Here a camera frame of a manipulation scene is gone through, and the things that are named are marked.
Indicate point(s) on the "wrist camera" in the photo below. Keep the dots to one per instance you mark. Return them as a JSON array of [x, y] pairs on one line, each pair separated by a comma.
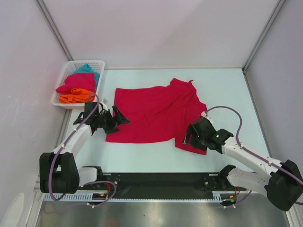
[[104, 102], [205, 115]]

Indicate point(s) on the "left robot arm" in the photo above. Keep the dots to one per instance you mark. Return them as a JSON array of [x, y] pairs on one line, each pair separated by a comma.
[[58, 171]]

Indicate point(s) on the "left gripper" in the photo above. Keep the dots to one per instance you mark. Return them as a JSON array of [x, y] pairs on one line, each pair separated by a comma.
[[119, 118]]

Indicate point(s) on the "orange t shirt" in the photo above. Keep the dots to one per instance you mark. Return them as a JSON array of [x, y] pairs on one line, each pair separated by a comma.
[[77, 96]]

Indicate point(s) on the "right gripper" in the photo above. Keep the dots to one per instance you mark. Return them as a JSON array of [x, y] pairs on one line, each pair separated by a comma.
[[190, 130]]

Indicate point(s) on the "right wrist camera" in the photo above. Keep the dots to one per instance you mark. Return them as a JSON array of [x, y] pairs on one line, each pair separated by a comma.
[[205, 115]]

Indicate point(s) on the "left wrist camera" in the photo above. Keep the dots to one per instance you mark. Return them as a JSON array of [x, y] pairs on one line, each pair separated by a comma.
[[104, 102]]

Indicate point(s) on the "crimson red t shirt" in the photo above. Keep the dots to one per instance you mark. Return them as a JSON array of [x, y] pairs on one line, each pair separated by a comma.
[[158, 114]]

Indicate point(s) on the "magenta t shirt in basket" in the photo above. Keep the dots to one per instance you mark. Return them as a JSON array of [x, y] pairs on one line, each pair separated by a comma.
[[77, 80]]

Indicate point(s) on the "white slotted cable duct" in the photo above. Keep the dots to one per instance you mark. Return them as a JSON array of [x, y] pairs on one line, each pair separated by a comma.
[[216, 197]]

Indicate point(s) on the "teal t shirt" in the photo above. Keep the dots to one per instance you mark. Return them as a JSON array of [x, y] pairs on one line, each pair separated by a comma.
[[87, 69]]

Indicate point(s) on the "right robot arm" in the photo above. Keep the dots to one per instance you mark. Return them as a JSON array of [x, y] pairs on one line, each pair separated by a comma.
[[281, 182]]

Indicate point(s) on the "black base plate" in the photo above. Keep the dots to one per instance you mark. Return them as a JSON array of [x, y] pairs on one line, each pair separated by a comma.
[[167, 186]]

